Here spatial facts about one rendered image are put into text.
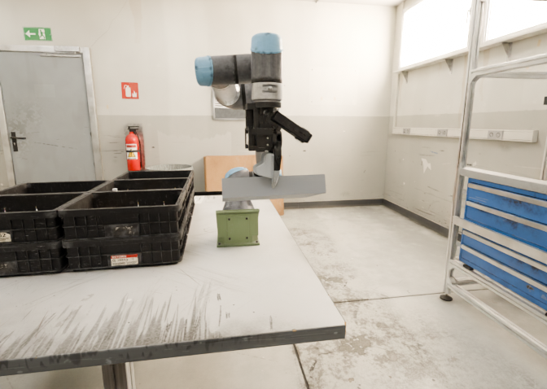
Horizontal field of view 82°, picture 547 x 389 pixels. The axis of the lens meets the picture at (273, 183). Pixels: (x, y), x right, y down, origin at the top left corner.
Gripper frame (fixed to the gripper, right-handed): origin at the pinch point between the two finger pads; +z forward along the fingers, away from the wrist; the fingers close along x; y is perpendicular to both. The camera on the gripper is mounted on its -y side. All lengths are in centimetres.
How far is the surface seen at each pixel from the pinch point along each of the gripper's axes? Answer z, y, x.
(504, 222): 39, -145, -58
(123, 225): 20, 46, -38
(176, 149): 19, 50, -361
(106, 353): 38, 42, 6
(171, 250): 31, 30, -37
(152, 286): 37, 35, -22
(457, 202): 36, -145, -93
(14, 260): 31, 81, -40
